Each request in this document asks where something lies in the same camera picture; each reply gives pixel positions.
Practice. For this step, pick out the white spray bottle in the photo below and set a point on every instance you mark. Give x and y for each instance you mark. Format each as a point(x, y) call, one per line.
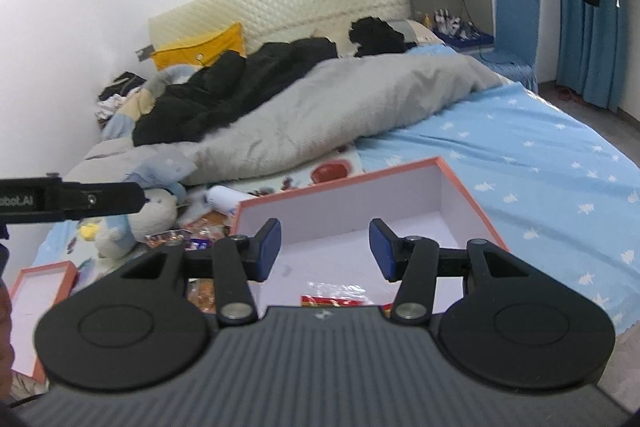
point(227, 199)

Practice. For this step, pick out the cream quilted headboard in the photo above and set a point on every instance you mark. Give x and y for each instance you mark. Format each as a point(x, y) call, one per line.
point(280, 2)

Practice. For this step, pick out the pile of clothes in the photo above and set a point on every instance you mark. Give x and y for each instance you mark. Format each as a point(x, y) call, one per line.
point(120, 89)

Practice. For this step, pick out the white blue plush toy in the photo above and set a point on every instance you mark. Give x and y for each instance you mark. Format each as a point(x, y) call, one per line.
point(150, 217)

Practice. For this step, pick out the person's left forearm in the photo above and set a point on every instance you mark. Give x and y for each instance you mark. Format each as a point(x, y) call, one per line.
point(4, 332)

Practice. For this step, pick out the red yellow snack packet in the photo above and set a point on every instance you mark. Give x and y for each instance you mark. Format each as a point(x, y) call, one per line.
point(340, 301)

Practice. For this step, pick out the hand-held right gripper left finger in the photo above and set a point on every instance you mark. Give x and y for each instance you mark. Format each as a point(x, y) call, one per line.
point(270, 252)

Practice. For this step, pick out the blue curtain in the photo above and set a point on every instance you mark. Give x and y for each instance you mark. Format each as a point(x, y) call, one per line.
point(590, 52)

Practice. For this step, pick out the beige grey pillow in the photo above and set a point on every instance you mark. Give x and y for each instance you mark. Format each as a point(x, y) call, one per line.
point(420, 34)

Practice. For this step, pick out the pile of small snack packets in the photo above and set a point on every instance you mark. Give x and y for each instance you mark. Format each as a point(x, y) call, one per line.
point(200, 229)

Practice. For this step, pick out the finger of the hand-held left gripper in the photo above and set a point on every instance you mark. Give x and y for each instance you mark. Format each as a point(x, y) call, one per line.
point(110, 199)

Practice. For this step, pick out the blue covered chair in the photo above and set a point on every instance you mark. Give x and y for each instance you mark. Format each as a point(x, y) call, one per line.
point(517, 22)

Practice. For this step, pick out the blue tray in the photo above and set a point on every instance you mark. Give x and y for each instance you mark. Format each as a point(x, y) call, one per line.
point(475, 42)

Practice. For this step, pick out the group of small bottles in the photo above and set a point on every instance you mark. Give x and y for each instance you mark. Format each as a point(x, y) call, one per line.
point(450, 24)

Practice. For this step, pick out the black garment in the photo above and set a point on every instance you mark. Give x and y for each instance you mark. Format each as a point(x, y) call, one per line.
point(375, 36)

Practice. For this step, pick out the blue star bedsheet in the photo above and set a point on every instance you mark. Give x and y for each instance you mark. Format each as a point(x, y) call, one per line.
point(525, 157)

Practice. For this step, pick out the orange cardboard box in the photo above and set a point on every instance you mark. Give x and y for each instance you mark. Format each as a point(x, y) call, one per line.
point(350, 207)

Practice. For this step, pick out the grey wall plate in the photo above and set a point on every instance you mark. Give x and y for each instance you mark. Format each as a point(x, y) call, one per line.
point(144, 53)

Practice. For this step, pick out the yellow pillow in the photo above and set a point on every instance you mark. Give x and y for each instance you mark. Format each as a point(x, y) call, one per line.
point(200, 44)

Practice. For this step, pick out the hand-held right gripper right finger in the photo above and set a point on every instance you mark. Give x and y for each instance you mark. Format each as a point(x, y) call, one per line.
point(380, 252)

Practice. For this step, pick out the black jacket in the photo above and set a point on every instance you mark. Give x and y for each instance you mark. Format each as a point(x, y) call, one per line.
point(200, 97)

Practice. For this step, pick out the orange box lid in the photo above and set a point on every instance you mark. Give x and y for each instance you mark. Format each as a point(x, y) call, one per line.
point(35, 307)

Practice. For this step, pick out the grey duvet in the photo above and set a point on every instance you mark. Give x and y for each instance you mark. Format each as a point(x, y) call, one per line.
point(325, 117)

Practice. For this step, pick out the orange snack packet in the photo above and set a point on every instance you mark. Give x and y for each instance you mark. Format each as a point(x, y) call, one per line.
point(202, 294)

